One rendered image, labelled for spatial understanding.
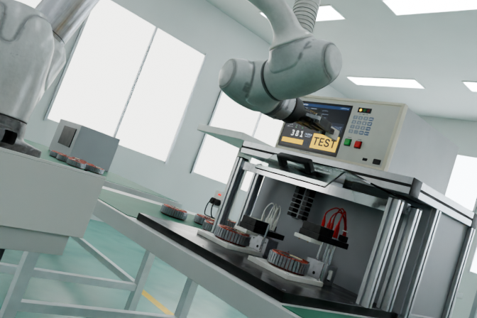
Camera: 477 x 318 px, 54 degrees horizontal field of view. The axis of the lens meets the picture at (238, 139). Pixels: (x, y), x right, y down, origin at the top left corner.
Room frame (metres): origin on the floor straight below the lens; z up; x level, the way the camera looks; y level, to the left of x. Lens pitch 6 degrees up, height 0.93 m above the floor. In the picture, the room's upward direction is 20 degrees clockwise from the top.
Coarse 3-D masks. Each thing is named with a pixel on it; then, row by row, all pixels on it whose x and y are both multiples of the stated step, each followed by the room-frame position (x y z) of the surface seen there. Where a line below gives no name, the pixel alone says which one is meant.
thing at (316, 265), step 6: (312, 258) 1.37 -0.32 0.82; (312, 264) 1.36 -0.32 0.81; (318, 264) 1.35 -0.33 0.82; (312, 270) 1.36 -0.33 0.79; (318, 270) 1.34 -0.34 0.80; (324, 270) 1.33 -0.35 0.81; (336, 270) 1.35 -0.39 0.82; (312, 276) 1.35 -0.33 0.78; (318, 276) 1.34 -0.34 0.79; (324, 276) 1.33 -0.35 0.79; (324, 282) 1.33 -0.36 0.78; (330, 282) 1.35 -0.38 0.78
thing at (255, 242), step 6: (258, 234) 1.56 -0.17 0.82; (252, 240) 1.56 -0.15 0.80; (258, 240) 1.54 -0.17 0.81; (270, 240) 1.52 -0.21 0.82; (252, 246) 1.55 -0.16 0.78; (258, 246) 1.53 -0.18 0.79; (264, 246) 1.52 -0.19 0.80; (270, 246) 1.52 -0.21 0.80; (276, 246) 1.54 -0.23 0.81; (264, 252) 1.51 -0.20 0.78
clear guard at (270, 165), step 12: (276, 156) 1.25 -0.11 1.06; (264, 168) 1.21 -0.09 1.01; (276, 168) 1.19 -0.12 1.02; (288, 168) 1.18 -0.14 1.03; (300, 168) 1.16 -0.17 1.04; (324, 168) 1.12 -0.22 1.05; (336, 168) 1.11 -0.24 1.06; (300, 180) 1.11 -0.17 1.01; (312, 180) 1.09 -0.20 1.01; (324, 180) 1.07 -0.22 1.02; (336, 180) 1.37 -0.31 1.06; (348, 180) 1.26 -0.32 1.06; (360, 180) 1.16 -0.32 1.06; (384, 192) 1.24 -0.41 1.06
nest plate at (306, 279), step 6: (252, 258) 1.27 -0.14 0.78; (258, 258) 1.28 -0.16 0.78; (258, 264) 1.25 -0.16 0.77; (264, 264) 1.24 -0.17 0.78; (270, 264) 1.25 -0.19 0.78; (270, 270) 1.21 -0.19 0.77; (276, 270) 1.20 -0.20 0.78; (282, 270) 1.21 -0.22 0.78; (282, 276) 1.18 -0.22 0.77; (288, 276) 1.17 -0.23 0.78; (294, 276) 1.19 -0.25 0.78; (300, 276) 1.23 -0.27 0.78; (306, 276) 1.27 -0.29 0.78; (300, 282) 1.21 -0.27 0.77; (306, 282) 1.22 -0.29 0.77; (312, 282) 1.24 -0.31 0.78; (318, 282) 1.25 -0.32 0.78
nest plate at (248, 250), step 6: (204, 234) 1.44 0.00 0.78; (210, 234) 1.45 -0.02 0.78; (216, 240) 1.40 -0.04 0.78; (222, 240) 1.41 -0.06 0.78; (228, 246) 1.36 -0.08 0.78; (234, 246) 1.37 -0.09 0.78; (240, 246) 1.41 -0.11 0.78; (246, 246) 1.48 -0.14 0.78; (246, 252) 1.41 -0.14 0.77; (252, 252) 1.42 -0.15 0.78; (258, 252) 1.44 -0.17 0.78
